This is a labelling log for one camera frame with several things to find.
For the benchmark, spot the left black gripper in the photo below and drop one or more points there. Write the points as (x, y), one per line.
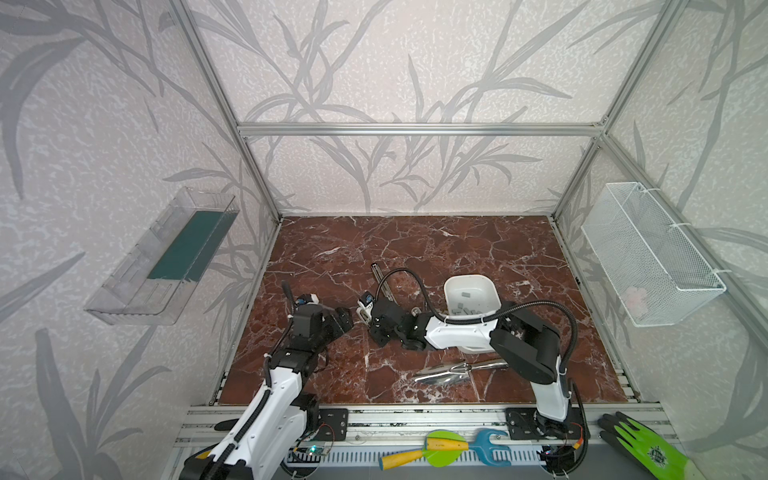
(299, 309)

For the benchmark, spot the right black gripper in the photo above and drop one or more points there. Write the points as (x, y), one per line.
(378, 310)

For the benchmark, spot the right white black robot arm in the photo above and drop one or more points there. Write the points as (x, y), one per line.
(528, 344)

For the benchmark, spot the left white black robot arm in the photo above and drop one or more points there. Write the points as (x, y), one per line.
(280, 413)

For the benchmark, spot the silver metal garden trowel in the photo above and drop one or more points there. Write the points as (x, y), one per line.
(444, 375)

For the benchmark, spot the white rectangular staple tray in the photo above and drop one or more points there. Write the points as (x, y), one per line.
(470, 299)

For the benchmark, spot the left electronics board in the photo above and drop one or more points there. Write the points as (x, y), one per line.
(311, 454)

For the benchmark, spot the electronics board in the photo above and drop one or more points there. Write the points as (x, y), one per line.
(563, 460)
(311, 454)

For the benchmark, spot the yellow green toy tool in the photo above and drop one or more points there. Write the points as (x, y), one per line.
(441, 448)

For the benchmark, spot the blue plastic toy wrench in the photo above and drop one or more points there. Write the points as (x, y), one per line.
(484, 448)

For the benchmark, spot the right electronics board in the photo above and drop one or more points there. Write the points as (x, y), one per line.
(563, 460)

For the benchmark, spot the pink item in basket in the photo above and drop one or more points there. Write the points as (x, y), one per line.
(635, 301)

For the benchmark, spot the green black work glove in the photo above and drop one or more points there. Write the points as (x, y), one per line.
(644, 447)

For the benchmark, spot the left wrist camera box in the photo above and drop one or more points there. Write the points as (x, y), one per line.
(307, 299)

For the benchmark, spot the clear acrylic wall shelf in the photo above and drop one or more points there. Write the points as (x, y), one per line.
(155, 281)

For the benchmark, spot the white wire mesh basket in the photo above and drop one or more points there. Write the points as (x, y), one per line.
(639, 244)

